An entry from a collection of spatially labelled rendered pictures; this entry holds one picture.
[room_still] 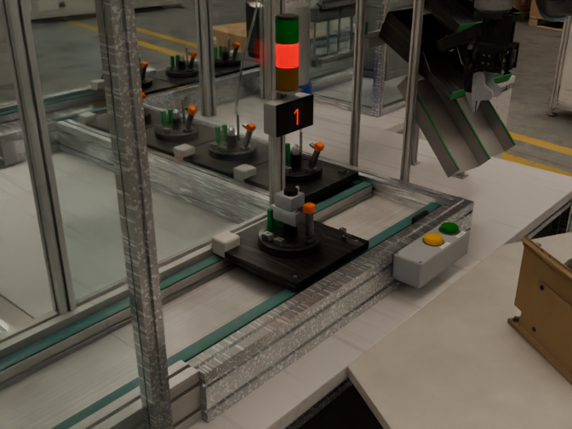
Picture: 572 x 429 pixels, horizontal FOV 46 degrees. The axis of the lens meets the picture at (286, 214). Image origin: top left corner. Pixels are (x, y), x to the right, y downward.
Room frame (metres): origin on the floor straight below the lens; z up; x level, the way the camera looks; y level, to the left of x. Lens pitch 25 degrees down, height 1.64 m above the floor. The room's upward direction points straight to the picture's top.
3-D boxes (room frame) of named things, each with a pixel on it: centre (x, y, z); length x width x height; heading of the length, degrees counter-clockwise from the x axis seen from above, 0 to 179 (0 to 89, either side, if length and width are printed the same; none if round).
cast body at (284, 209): (1.28, 0.00, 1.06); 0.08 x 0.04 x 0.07; 48
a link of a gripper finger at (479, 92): (1.38, -0.41, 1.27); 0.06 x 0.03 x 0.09; 48
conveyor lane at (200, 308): (1.30, 0.00, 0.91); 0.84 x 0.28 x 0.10; 138
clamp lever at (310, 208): (1.25, -0.04, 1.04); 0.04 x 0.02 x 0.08; 48
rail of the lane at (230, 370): (1.20, -0.15, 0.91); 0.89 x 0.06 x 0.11; 138
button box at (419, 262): (1.30, -0.32, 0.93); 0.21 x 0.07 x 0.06; 138
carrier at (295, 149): (1.68, -0.03, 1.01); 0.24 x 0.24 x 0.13; 48
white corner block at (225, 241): (1.27, 0.13, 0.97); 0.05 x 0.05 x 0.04; 48
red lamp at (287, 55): (1.44, 0.00, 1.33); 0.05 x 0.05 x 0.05
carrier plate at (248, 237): (1.28, -0.01, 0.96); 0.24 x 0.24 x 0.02; 48
